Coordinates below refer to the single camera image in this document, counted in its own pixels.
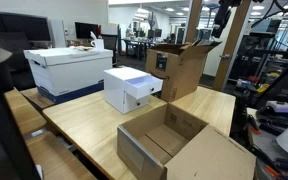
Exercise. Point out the black mesh office chair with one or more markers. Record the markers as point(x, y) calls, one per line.
point(110, 45)

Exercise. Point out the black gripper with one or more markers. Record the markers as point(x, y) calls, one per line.
point(221, 20)

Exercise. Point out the tall printed cardboard box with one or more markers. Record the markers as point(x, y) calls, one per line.
point(179, 71)

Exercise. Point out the large black monitor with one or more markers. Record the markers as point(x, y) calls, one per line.
point(25, 27)

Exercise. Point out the white box device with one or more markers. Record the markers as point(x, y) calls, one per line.
point(280, 106)

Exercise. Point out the white small drawer cabinet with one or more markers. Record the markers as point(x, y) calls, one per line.
point(114, 87)

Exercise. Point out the white cup with tissue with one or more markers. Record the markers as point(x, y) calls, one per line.
point(98, 43)

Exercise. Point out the low open cardboard box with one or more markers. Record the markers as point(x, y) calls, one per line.
point(180, 150)

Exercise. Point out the black metal shelf rack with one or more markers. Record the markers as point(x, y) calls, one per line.
point(267, 56)

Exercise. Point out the black foreground stand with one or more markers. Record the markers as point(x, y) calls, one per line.
point(0, 126)

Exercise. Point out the white and blue storage box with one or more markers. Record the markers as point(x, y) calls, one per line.
point(67, 73)

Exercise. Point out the wide wooden frame post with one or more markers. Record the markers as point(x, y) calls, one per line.
point(232, 46)

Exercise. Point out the white wall thermostat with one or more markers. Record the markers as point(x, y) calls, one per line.
point(66, 32)

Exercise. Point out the thin wooden frame post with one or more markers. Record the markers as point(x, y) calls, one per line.
point(194, 20)

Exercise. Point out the small black monitor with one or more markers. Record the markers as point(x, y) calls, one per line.
point(85, 30)

